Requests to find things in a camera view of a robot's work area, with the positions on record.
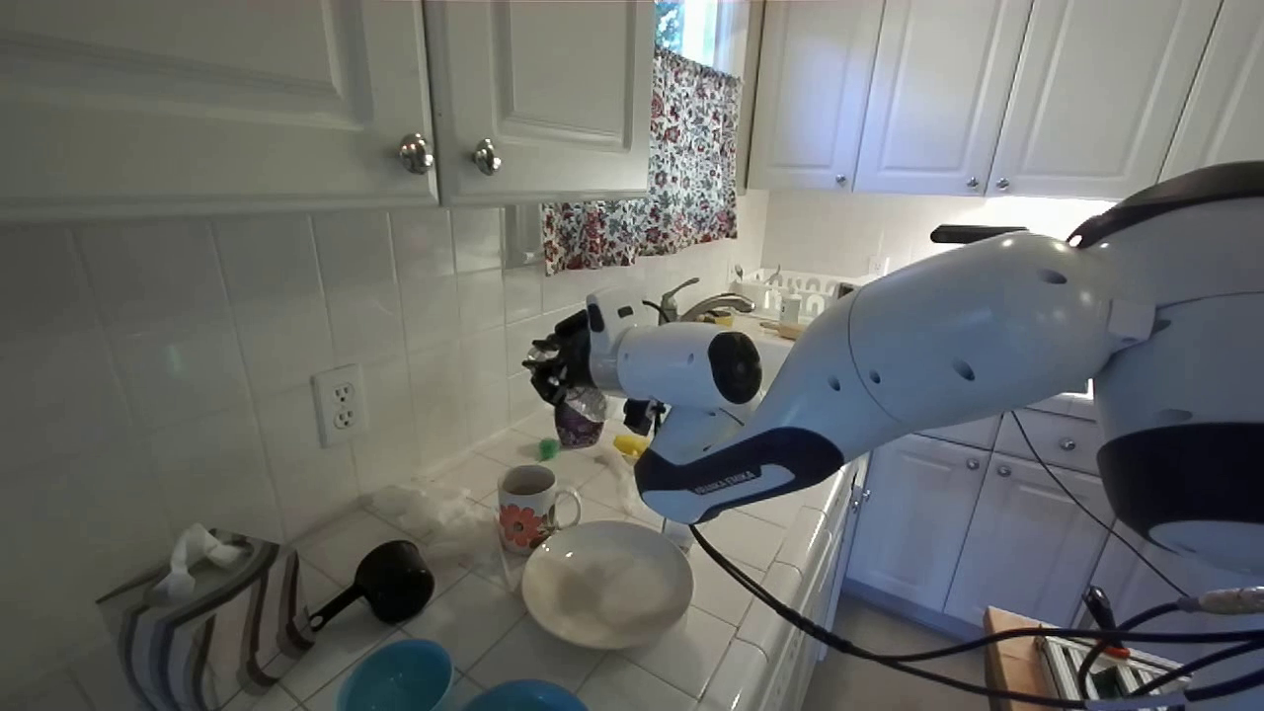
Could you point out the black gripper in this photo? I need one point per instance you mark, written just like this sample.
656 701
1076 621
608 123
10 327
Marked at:
577 347

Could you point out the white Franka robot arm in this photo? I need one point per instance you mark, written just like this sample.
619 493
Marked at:
975 341

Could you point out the black measuring cup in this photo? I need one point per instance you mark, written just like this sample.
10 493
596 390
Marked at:
394 578

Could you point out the small green cap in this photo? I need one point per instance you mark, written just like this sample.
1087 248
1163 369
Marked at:
546 448

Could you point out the yellow sponge in plastic bag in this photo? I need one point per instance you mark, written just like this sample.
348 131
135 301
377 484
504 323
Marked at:
630 445

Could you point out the white ceramic mug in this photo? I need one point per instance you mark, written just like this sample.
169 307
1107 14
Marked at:
530 515

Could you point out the chrome sink faucet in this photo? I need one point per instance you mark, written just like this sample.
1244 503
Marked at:
687 301

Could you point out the floral curtain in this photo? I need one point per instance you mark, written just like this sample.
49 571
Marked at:
656 173

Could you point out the blue bowl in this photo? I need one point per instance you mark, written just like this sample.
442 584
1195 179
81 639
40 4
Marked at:
522 698
396 678

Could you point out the white upper cabinet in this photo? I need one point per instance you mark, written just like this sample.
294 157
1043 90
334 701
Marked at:
264 94

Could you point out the white cabinet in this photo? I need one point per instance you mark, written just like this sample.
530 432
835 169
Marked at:
264 94
989 527

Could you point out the striped kitchen towel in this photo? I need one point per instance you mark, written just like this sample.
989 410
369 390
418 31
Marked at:
201 634

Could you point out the white lower cabinet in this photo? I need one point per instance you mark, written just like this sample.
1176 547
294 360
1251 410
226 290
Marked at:
989 527

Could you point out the white corner upper cabinets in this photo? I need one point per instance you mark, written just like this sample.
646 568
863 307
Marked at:
1003 94

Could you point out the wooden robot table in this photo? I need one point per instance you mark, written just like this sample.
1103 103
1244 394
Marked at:
1018 657

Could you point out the white wall outlet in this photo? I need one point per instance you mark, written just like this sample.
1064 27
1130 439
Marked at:
338 403

